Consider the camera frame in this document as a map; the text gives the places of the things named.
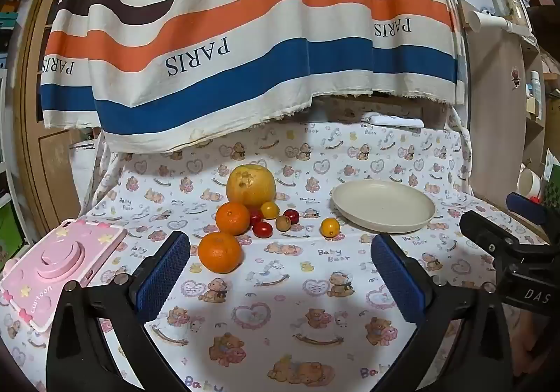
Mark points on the green patterned box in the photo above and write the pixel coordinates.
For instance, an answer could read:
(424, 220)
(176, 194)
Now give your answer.
(552, 178)

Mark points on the wooden side panel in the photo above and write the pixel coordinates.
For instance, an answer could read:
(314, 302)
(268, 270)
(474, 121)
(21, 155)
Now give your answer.
(490, 112)

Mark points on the bear sticker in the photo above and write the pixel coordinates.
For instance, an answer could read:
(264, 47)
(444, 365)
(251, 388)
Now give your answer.
(516, 77)

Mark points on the small yellow tomato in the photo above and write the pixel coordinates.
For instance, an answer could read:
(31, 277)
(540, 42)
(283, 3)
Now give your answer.
(270, 210)

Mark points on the small orange-yellow tomato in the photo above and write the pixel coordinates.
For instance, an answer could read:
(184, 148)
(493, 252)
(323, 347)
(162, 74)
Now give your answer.
(330, 227)

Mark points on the pink toy camera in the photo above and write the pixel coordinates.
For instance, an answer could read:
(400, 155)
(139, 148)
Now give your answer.
(57, 269)

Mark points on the white plastic tube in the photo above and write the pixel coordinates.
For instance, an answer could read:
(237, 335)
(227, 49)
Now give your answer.
(494, 22)

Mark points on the white bottle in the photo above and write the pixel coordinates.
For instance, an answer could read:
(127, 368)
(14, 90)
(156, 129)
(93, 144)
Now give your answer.
(536, 92)

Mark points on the striped hanging cloth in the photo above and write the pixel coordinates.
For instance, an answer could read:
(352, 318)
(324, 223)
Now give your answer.
(262, 25)

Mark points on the white cup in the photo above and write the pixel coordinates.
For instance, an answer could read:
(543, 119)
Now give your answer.
(529, 184)

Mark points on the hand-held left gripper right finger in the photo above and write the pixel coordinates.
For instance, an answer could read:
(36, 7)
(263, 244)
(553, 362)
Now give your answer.
(398, 282)

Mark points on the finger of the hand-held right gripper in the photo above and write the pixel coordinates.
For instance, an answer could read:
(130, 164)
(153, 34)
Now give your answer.
(525, 204)
(490, 237)

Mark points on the large yellow grapefruit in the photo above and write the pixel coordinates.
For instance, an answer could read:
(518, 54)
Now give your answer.
(250, 184)

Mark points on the bear print table cloth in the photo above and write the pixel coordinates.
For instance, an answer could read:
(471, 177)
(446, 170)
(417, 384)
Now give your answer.
(306, 291)

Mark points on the red cherry tomato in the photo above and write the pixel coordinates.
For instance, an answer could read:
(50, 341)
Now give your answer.
(262, 229)
(255, 216)
(292, 216)

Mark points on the orange mandarin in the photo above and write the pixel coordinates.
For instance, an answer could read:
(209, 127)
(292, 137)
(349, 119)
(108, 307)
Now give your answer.
(220, 252)
(233, 218)

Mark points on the glass jar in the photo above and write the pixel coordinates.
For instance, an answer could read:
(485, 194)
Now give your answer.
(514, 3)

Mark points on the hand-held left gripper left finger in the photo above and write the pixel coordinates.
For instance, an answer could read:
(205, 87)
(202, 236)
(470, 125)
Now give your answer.
(164, 278)

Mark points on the small brown round fruit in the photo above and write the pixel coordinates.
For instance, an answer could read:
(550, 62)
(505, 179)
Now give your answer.
(283, 223)

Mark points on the beige round plate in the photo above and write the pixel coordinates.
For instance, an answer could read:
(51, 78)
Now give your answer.
(383, 206)

